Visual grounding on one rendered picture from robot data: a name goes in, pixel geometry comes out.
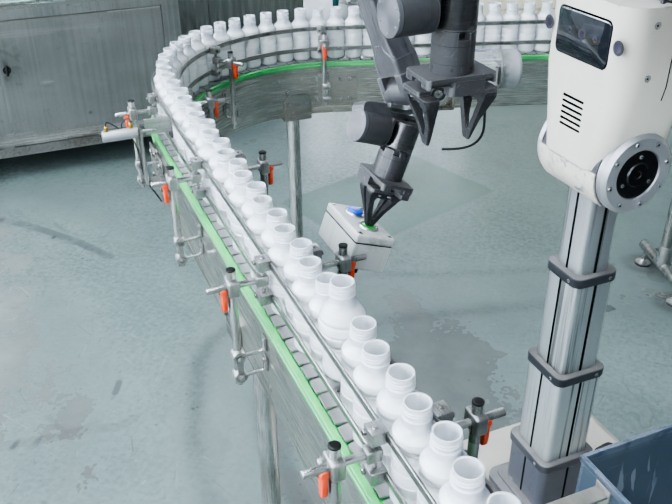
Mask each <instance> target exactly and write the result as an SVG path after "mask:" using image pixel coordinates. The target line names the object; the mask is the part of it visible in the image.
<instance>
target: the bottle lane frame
mask: <svg viewBox="0 0 672 504"><path fill-rule="evenodd" d="M155 145H156V149H157V151H158V155H159V157H160V159H161V161H162V163H163V170H164V176H165V174H166V173H167V169H166V167H167V166H174V172H175V175H176V177H177V178H180V177H183V174H182V173H181V172H180V170H179V168H178V167H177V165H176V163H175V162H174V160H173V159H172V157H171V155H170V154H169V151H167V149H166V146H164V144H163V142H162V141H161V140H160V139H159V138H155ZM177 197H178V206H179V214H180V222H181V231H182V235H183V237H184V239H185V238H190V237H195V236H197V235H198V230H197V226H198V222H199V223H200V225H201V229H202V238H201V237H200V238H198V239H196V240H191V241H186V243H187V245H188V247H189V249H190V251H191V253H192V254H196V253H199V252H200V247H199V243H200V241H199V240H201V241H202V242H203V248H204V255H202V254H201V255H200V256H198V257H194V258H195V260H196V262H197V264H198V266H199V268H200V270H201V272H202V273H203V275H204V277H205V279H206V281H207V283H208V285H209V287H215V286H219V285H224V276H225V275H226V271H225V269H226V268H227V267H235V269H236V271H235V272H236V278H237V280H238V281H241V280H246V278H245V275H246V274H243V273H242V272H241V270H240V268H239V265H237V263H236V262H235V260H234V258H233V256H232V255H231V254H230V252H229V250H228V247H226V245H225V244H224V242H223V239H224V238H223V239H222V238H221V237H220V236H219V234H218V231H219V230H216V229H215V227H214V226H213V223H212V222H211V221H210V219H209V218H208V215H207V214H206V213H205V211H204V208H202V206H201V205H200V203H199V201H198V200H197V199H196V198H195V197H194V195H193V194H192V193H191V187H189V185H188V183H187V182H184V183H178V190H177ZM254 294H255V293H254V291H253V290H252V288H251V286H247V287H242V288H240V297H238V309H239V321H240V327H241V339H242V348H243V350H244V352H249V351H253V350H257V349H260V348H262V342H261V337H262V333H264V335H265V336H266V338H267V339H266V340H267V351H265V350H264V351H263V352H261V353H258V354H254V355H250V356H247V358H248V360H249V362H250V364H251V366H252V368H253V370H256V369H260V368H262V367H263V361H262V357H263V353H264V352H265V354H266V356H267V357H268V371H266V370H265V371H263V372H261V373H257V374H256V375H257V377H258V379H259V381H260V383H261V385H262V387H263V389H264V391H265V392H266V394H267V396H268V398H269V400H270V402H271V404H272V406H273V408H274V409H275V411H276V413H277V415H278V417H279V419H280V421H281V423H282V425H283V426H284V428H285V430H286V432H287V434H288V436H289V438H290V440H291V442H292V443H293V445H294V447H295V449H296V451H297V453H298V455H299V457H300V459H301V460H302V462H303V464H304V466H305V468H306V469H307V468H310V467H313V466H316V465H319V464H323V451H324V450H327V449H328V447H327V445H328V442H330V441H332V440H337V441H339V442H340V443H341V455H342V457H345V456H348V455H351V454H353V453H352V452H351V450H350V448H349V444H350V443H352V442H354V441H351V442H345V440H344V438H343V437H342V435H341V434H340V432H339V430H338V428H339V427H340V426H342V425H344V424H341V425H335V424H334V422H333V420H332V419H331V417H330V416H329V414H328V411H329V410H332V409H334V408H331V409H325V407H324V406H323V404H322V402H321V401H320V399H319V395H321V394H324V393H320V394H316V393H315V391H314V389H313V388H312V386H311V384H310V381H311V380H313V379H307V378H306V376H305V375H304V373H303V371H302V370H301V367H302V366H305V365H301V366H300V365H298V363H297V362H296V360H295V358H294V357H293V354H294V353H296V352H290V350H289V348H288V347H287V345H286V344H285V341H286V340H289V339H286V340H284V339H282V337H281V335H280V334H279V332H278V328H281V327H278V328H276V327H275V326H274V324H273V322H272V321H271V317H272V316H268V314H267V312H266V311H265V309H264V306H261V305H260V304H259V302H258V300H257V298H256V299H255V297H254ZM361 469H362V468H361V466H360V462H359V463H355V464H352V465H349V466H346V479H345V480H343V481H341V504H384V501H385V500H387V499H389V498H390V497H387V498H380V497H379V496H378V494H377V492H376V491H375V489H374V488H373V487H371V486H370V484H369V483H368V481H367V479H366V478H365V476H364V475H362V474H361Z"/></svg>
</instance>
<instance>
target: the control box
mask: <svg viewBox="0 0 672 504"><path fill-rule="evenodd" d="M348 207H349V205H342V204H336V203H329V204H328V207H327V210H326V213H325V215H324V218H323V221H322V224H321V227H320V230H319V235H320V236H321V238H322V239H323V240H324V241H325V242H326V244H327V245H328V246H329V247H330V248H331V250H332V251H333V252H334V253H335V252H336V251H339V247H338V244H339V243H342V242H344V243H347V244H348V255H349V256H356V255H361V254H366V255H367V259H366V260H362V261H358V262H356V266H355V273H357V271H358V269H361V270H370V271H379V272H382V271H383V269H384V267H385V264H386V261H387V259H388V256H389V253H390V251H391V247H392V245H393V243H394V238H393V237H392V236H391V235H390V234H389V233H388V232H387V231H386V230H385V229H384V228H383V227H382V226H381V225H380V224H379V223H378V222H377V223H376V224H375V225H374V227H375V228H376V229H370V228H367V227H365V226H363V225H362V224H361V223H364V212H363V215H357V214H354V213H351V212H350V211H348Z"/></svg>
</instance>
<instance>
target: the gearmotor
mask: <svg viewBox="0 0 672 504"><path fill-rule="evenodd" d="M474 60H476V61H478V62H480V63H482V64H484V65H486V66H487V67H489V68H491V69H493V70H495V71H497V73H496V82H492V81H488V82H490V83H492V84H494V85H495V86H497V89H498V88H515V87H517V86H518V85H519V84H520V81H521V78H522V71H523V64H522V57H521V54H520V52H519V50H518V49H491V48H487V49H475V59H474ZM431 95H432V96H433V97H435V98H436V99H438V100H439V101H440V105H439V109H438V110H454V105H455V98H452V97H448V96H447V95H445V94H444V87H442V88H434V89H432V91H431ZM485 125H486V112H485V113H484V115H483V128H482V132H481V134H480V136H479V138H478V139H477V140H476V141H475V142H473V143H472V144H470V145H467V146H463V147H456V148H442V150H461V149H466V148H469V147H471V146H473V145H475V144H476V143H478V142H479V141H480V139H481V138H482V136H483V134H484V131H485Z"/></svg>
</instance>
